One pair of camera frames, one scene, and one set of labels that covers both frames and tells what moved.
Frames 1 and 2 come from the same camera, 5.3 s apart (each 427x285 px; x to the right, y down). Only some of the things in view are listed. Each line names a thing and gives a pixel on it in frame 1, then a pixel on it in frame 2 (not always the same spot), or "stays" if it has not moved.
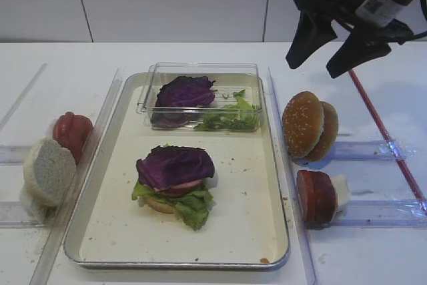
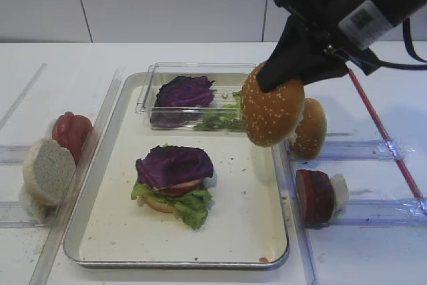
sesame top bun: (302, 123) -> (271, 117)
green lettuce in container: (241, 117) stays
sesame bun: (329, 135) -> (311, 130)
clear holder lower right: (392, 212) stays
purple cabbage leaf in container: (181, 99) stays
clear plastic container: (202, 96) stays
